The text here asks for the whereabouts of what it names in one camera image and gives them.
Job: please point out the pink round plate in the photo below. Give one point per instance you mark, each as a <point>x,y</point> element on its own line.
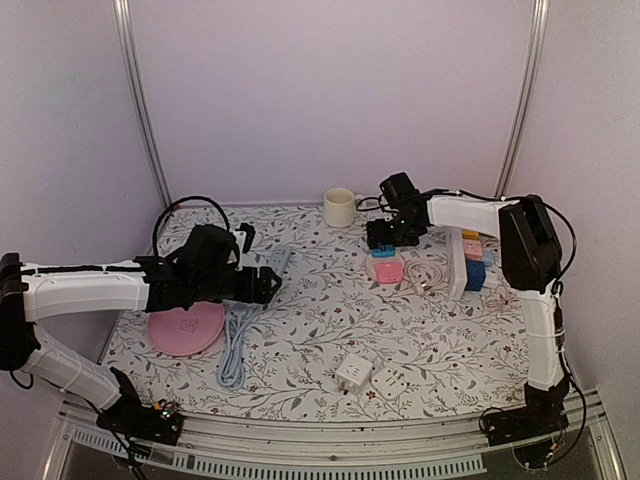
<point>181,333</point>

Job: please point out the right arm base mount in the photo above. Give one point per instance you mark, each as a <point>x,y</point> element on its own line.
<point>542,415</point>

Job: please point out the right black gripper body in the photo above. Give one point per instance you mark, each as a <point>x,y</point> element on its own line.
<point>397,234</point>

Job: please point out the yellow cube socket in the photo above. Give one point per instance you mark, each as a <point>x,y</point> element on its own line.
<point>470,235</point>

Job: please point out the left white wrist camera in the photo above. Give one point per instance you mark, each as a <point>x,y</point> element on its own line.
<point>244,236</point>

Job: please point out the cream ceramic mug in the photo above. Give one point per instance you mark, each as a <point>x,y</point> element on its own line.
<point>339,207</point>

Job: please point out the blue square plug adapter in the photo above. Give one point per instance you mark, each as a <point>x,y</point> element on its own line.
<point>383,251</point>

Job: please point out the floral tablecloth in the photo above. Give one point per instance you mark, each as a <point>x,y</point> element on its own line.
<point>468,354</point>

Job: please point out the light blue power strip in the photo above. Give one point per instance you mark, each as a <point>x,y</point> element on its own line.
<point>279,259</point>

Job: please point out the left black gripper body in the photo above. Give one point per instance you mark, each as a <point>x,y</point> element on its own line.
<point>212,288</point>

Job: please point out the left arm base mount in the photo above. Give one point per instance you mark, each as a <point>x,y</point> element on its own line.
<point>131,418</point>

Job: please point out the pink square plug adapter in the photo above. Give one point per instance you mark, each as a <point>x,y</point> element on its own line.
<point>389,272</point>

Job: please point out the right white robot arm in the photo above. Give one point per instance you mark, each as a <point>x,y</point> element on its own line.
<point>531,254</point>

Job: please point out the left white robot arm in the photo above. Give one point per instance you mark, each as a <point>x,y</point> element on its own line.
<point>31,293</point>

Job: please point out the long white power strip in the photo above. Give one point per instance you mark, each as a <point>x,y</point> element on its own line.
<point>456,263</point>

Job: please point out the pink cube socket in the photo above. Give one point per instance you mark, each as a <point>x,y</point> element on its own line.
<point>473,250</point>

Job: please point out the small light blue adapter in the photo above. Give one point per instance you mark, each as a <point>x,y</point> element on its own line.
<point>488,259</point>

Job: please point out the white cube socket adapter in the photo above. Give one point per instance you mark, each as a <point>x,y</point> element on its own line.
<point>353,374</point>

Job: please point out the white plug adapter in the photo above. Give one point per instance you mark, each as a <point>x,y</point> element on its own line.
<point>390,382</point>

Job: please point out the blue cube socket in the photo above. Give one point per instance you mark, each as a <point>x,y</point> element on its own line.
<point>476,275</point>

